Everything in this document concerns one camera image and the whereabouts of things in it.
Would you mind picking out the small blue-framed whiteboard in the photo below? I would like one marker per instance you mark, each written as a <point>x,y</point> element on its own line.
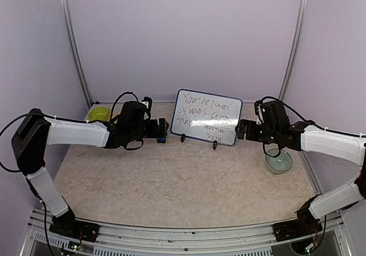
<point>207,117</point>

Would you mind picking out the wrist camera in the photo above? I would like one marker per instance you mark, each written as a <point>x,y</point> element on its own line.
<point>147,101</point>
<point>258,112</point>

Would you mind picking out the left aluminium frame post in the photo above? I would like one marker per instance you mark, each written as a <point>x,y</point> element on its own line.
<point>65,6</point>

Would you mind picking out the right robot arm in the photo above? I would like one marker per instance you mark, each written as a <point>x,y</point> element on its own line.
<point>307,136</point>

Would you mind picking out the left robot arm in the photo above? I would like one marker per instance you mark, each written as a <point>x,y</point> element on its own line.
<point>39,130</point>

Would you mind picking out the pale green glass bowl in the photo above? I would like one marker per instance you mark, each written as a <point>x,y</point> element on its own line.
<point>278,162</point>

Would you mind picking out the front aluminium rail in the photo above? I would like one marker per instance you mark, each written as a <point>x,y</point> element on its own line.
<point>123,239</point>

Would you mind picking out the beige plate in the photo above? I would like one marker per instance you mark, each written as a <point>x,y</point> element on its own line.
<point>113,116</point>

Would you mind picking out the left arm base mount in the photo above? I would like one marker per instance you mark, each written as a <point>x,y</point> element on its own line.
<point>73,228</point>

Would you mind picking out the right aluminium frame post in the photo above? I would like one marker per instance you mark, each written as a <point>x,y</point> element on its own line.
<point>301,12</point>

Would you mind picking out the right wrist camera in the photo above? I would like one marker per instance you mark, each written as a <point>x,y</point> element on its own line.
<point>258,112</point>

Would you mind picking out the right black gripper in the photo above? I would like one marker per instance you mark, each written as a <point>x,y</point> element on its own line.
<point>251,134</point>

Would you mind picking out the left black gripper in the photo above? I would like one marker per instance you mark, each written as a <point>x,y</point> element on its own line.
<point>154,133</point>

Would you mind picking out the blue whiteboard eraser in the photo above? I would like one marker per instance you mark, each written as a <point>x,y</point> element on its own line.
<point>161,136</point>

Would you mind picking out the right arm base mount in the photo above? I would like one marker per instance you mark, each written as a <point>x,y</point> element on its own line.
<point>302,226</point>

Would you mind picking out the aluminium frame post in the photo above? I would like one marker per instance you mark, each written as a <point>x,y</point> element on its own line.
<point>301,12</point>
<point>65,6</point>

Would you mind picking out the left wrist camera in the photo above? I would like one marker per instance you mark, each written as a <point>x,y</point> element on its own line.
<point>147,101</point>

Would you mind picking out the lime green bowl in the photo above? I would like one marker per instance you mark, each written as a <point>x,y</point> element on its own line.
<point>99,113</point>

